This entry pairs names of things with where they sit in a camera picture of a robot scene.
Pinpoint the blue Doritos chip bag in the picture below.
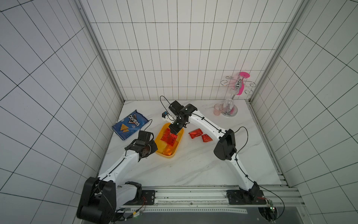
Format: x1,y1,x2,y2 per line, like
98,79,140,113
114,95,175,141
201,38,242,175
112,110,149,141

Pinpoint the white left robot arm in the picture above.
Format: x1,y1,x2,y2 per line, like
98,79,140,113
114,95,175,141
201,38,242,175
76,131,158,224

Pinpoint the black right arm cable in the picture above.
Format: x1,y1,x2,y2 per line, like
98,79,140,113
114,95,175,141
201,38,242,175
233,126,285,222

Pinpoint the chrome glass holder stand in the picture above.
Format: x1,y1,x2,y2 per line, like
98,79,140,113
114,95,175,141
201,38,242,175
221,72,256,117

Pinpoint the red tea bag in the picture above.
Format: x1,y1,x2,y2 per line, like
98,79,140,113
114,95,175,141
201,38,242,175
160,128,178,146
201,134,213,143
189,128,203,139

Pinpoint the orange tea bag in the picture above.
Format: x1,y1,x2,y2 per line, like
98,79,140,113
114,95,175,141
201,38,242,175
162,146,176,156

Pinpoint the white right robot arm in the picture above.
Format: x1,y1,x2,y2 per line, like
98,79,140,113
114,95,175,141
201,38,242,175
162,101,263,204

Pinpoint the yellow plastic storage box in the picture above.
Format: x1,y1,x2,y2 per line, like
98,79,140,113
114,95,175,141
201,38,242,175
155,123,184,159

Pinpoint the pink hanging wine glass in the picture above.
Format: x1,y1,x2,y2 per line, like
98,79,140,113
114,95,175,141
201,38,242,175
237,72,250,95

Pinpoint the clear hanging wine glass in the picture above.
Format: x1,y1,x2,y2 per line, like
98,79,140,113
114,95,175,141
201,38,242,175
222,87,237,114

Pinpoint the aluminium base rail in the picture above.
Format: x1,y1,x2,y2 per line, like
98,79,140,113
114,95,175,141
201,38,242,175
125,182,304,214

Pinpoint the pink plastic cup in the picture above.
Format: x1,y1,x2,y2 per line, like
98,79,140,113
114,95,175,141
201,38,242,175
213,104,223,116

